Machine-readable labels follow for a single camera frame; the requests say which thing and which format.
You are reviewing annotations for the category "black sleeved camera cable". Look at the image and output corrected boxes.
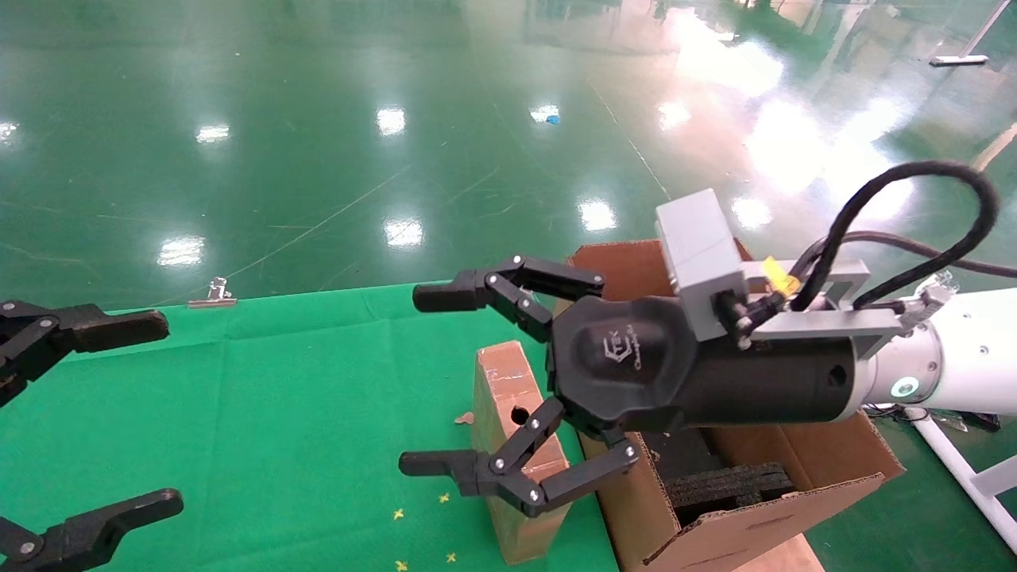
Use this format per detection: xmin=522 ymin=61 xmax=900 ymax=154
xmin=719 ymin=160 xmax=1017 ymax=334

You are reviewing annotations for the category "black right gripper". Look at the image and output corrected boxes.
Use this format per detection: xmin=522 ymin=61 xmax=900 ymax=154
xmin=398 ymin=254 xmax=867 ymax=519

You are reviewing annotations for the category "grey metal camera bracket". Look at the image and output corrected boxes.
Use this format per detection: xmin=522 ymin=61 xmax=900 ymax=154
xmin=739 ymin=258 xmax=954 ymax=362

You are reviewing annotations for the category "silver binder clip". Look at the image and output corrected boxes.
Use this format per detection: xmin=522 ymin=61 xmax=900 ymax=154
xmin=188 ymin=276 xmax=239 ymax=309

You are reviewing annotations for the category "green table cloth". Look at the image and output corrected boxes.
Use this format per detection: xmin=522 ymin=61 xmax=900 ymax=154
xmin=0 ymin=280 xmax=621 ymax=572

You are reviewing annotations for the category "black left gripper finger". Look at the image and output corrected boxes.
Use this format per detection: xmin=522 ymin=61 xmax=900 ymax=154
xmin=0 ymin=488 xmax=185 ymax=572
xmin=0 ymin=300 xmax=170 ymax=406

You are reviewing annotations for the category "white tubular frame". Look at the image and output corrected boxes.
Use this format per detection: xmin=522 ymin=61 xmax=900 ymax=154
xmin=910 ymin=413 xmax=1017 ymax=553

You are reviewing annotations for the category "large open cardboard carton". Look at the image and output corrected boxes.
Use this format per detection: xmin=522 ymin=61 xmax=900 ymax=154
xmin=556 ymin=237 xmax=907 ymax=572

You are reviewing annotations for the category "thin black wire bundle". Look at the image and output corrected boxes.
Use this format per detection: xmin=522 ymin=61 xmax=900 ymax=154
xmin=862 ymin=404 xmax=934 ymax=423

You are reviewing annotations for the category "black foam block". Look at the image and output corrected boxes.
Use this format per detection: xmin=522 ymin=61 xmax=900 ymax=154
xmin=663 ymin=461 xmax=797 ymax=525

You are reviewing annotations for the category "yellow cable tag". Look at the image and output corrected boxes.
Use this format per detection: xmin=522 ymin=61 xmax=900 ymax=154
xmin=761 ymin=256 xmax=795 ymax=291

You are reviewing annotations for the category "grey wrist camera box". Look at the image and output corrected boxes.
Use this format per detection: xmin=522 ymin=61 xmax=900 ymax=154
xmin=655 ymin=189 xmax=752 ymax=319

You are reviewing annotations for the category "white floor stand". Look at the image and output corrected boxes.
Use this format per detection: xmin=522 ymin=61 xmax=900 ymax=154
xmin=930 ymin=0 xmax=1011 ymax=68

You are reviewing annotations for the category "small cardboard box with hole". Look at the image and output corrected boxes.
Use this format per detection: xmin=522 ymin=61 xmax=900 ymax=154
xmin=473 ymin=340 xmax=573 ymax=566

